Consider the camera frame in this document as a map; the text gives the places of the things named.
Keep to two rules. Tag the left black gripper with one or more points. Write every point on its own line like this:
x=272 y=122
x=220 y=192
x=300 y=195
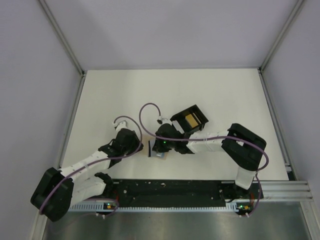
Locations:
x=135 y=140

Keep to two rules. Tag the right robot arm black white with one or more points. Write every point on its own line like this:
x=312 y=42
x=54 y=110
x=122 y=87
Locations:
x=243 y=146

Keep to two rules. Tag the aluminium frame rail front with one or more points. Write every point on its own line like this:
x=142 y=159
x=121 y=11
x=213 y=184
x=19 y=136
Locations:
x=286 y=191

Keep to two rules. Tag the grey slotted cable duct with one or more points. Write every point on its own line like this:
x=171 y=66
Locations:
x=92 y=206

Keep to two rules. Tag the black card holder box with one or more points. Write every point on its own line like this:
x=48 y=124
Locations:
x=189 y=120

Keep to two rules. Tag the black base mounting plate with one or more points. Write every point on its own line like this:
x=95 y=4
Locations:
x=175 y=193

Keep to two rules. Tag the left aluminium corner post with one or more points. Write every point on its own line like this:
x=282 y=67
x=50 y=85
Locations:
x=61 y=37

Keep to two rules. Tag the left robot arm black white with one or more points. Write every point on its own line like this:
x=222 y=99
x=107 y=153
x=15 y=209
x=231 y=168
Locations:
x=60 y=189

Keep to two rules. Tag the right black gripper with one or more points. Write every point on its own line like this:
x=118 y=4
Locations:
x=158 y=147

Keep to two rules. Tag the aluminium corner post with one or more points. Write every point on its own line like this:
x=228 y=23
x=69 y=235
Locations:
x=61 y=37
x=299 y=5

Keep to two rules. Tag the beige card stack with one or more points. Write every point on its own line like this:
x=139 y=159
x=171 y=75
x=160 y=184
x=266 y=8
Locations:
x=147 y=151

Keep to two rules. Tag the right aluminium corner post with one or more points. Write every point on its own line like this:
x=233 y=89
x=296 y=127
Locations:
x=299 y=5

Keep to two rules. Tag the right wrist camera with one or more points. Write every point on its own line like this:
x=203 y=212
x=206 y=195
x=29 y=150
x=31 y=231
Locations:
x=163 y=120

